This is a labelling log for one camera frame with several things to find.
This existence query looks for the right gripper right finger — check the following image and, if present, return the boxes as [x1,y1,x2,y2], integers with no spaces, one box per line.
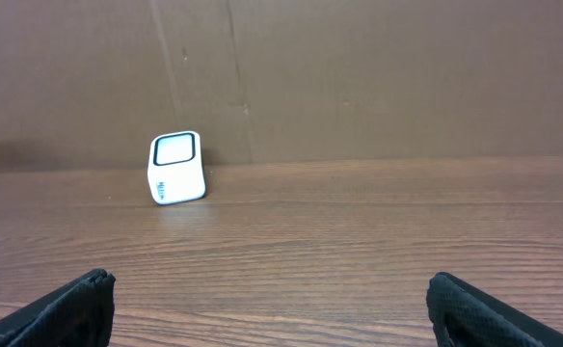
[426,272,563,347]

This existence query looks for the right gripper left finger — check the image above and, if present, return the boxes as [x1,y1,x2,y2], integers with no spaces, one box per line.
[0,269,116,347]

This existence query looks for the white barcode scanner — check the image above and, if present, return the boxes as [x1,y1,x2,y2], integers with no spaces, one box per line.
[147,131,206,205]

